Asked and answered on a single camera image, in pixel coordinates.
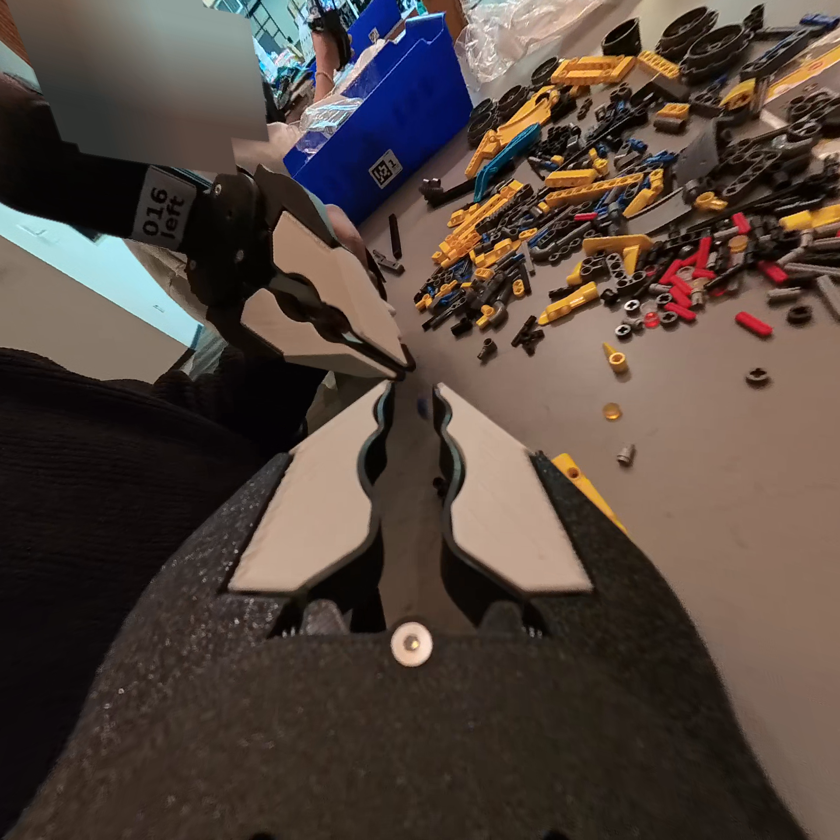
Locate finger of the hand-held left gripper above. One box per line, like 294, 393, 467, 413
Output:
238, 286, 416, 383
268, 209, 413, 370

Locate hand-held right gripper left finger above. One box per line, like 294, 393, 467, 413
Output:
227, 381, 395, 597

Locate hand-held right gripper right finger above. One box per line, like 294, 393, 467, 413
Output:
430, 382, 595, 598

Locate small yellow toy brick assembly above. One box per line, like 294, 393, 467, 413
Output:
550, 451, 629, 534

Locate pile of toy building pieces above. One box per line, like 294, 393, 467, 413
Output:
412, 0, 840, 358

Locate person's left hand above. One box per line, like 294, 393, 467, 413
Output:
323, 202, 395, 316

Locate black angled axle piece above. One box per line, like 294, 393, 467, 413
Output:
421, 176, 478, 208

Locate clear plastic bag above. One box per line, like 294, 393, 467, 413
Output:
455, 0, 627, 85
297, 92, 371, 158

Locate blue storage bin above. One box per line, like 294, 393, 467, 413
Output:
282, 0, 475, 227

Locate yellow curved panel piece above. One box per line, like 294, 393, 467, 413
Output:
538, 281, 601, 326

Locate black toy wheel hub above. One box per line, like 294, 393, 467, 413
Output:
656, 7, 721, 56
681, 25, 750, 85

